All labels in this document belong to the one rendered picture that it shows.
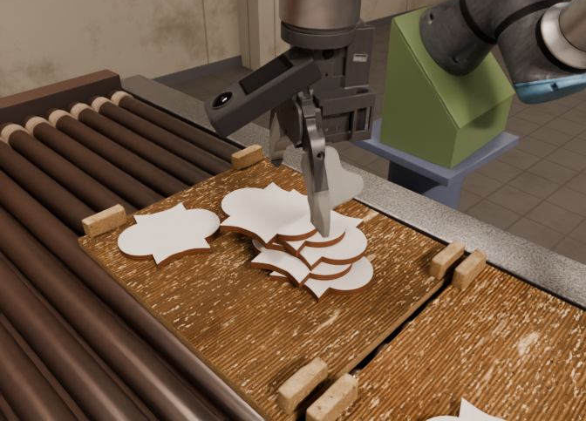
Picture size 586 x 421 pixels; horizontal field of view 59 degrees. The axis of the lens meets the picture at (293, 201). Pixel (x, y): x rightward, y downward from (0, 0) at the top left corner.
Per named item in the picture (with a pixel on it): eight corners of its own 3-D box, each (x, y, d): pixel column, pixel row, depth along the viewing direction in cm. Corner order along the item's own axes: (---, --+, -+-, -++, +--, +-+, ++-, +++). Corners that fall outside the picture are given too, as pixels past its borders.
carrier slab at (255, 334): (262, 161, 95) (261, 153, 94) (466, 265, 71) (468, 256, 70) (78, 247, 74) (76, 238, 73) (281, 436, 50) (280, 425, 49)
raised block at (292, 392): (316, 370, 54) (316, 352, 53) (330, 380, 53) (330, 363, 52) (275, 406, 51) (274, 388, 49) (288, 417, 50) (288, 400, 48)
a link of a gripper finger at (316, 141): (335, 188, 50) (317, 98, 50) (320, 192, 50) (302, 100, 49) (317, 191, 54) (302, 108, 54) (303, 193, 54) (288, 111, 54)
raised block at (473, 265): (472, 262, 69) (476, 246, 67) (485, 268, 68) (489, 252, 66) (449, 285, 65) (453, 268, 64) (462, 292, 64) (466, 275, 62)
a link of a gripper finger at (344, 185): (378, 228, 53) (360, 139, 53) (324, 241, 51) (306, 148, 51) (364, 227, 56) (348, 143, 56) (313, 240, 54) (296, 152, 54)
